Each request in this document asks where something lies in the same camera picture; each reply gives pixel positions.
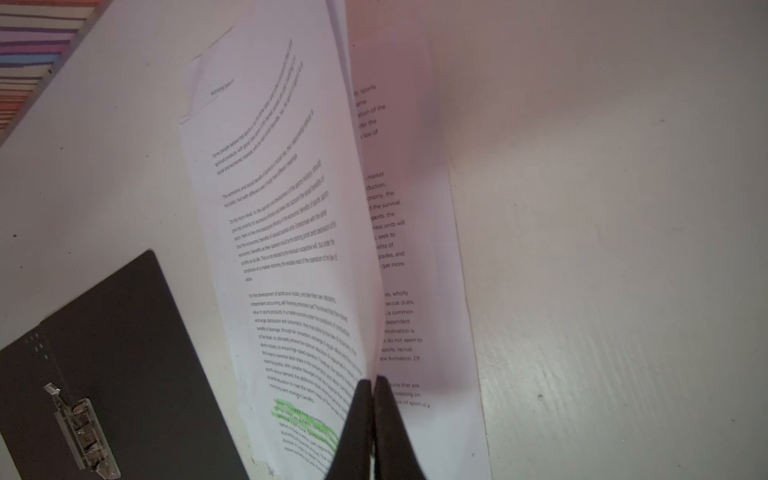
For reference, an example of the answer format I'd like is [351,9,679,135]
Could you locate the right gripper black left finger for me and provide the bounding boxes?
[325,379,374,480]

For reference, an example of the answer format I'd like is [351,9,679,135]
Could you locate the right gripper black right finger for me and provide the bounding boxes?
[373,376,426,480]

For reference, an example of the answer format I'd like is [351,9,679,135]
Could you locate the black file folder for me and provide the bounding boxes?
[1,251,247,479]

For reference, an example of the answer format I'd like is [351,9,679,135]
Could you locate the printed paper sheet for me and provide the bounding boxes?
[351,11,491,479]
[180,1,384,479]

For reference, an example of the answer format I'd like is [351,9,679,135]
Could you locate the metal folder clip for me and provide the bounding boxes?
[43,382,122,480]

